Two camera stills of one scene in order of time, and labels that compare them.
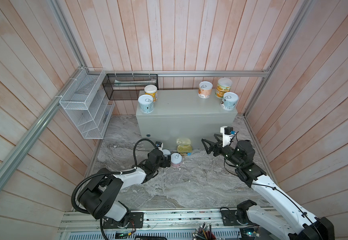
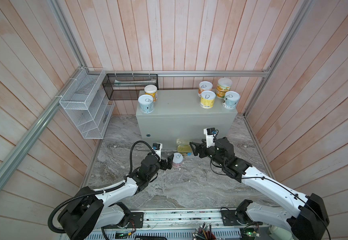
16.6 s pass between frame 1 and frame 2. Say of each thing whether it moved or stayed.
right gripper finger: moved
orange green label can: stayed
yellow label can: stayed
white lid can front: stayed
